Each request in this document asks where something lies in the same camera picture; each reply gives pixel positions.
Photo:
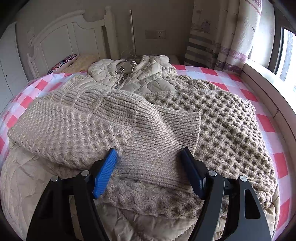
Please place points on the white wooden headboard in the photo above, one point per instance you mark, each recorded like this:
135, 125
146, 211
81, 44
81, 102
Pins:
72, 34

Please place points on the yellow textured pillow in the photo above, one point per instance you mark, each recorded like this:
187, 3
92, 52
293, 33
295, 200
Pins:
82, 63

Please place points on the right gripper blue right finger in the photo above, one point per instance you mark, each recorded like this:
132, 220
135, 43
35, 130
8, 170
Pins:
245, 218

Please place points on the beige window sill ledge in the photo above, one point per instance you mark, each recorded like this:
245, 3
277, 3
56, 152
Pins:
260, 79

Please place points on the wall power socket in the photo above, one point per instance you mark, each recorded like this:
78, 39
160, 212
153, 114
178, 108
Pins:
155, 34

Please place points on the red white checkered bedsheet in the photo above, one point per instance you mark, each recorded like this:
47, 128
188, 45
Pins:
232, 83

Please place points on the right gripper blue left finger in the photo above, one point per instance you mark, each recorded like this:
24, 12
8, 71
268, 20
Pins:
52, 216

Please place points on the beige quilted jacket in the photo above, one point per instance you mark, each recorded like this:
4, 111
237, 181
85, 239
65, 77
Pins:
143, 77

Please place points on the metal lamp pole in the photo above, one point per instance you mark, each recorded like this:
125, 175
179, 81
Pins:
132, 31

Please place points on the beige knitted sweater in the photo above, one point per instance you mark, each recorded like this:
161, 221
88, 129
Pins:
69, 129

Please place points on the window with dark frame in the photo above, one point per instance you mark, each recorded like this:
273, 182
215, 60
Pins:
282, 54

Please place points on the striped patterned curtain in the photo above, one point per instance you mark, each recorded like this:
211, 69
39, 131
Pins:
222, 33

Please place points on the white wardrobe door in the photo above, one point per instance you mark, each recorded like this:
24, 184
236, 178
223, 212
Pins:
13, 78

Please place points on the colourful patterned pillow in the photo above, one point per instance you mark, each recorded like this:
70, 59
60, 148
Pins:
63, 64

